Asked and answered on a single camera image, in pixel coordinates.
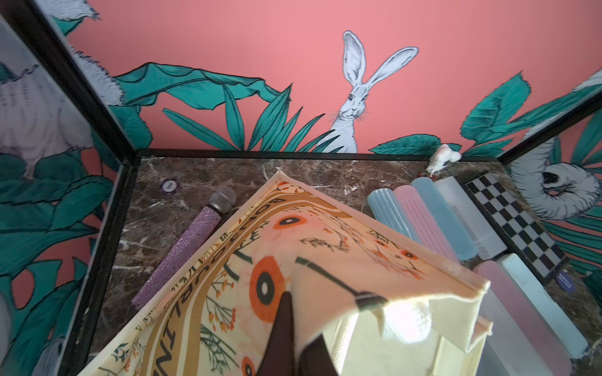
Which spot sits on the pink pencil case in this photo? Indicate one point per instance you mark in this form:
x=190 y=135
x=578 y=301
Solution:
x=424 y=224
x=536 y=330

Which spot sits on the pale mint case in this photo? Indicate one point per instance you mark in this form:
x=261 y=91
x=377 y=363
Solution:
x=558 y=321

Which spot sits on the purple glitter microphone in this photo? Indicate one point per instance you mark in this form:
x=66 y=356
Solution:
x=220 y=203

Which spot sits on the small purple round sticker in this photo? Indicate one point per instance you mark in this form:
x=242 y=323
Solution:
x=565 y=281

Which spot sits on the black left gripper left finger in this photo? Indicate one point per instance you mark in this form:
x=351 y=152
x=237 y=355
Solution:
x=279 y=359

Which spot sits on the purple poker chip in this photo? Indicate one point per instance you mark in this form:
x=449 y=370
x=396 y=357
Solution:
x=169 y=186

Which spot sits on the black white chessboard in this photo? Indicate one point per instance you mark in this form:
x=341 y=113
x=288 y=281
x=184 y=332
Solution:
x=515 y=226

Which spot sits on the translucent white pencil case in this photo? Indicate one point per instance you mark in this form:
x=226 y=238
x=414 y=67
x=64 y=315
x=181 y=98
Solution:
x=485 y=239

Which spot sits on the light teal case in bag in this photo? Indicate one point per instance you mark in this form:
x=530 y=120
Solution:
x=387 y=210

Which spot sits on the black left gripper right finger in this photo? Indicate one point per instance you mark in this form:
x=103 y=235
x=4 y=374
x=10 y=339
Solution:
x=316 y=361

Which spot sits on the cream floral canvas tote bag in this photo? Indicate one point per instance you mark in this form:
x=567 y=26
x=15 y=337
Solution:
x=385 y=304

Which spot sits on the small white toy figure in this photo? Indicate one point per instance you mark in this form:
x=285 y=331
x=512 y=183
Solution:
x=443 y=156

